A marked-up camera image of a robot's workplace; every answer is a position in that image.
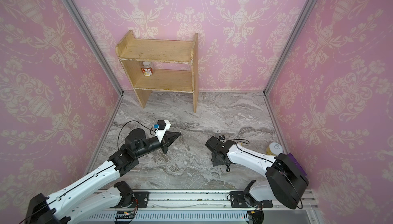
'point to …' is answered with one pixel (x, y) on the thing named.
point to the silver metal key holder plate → (183, 140)
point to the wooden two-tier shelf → (159, 65)
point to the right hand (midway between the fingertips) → (225, 159)
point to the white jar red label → (147, 68)
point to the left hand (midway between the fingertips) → (179, 135)
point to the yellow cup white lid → (275, 149)
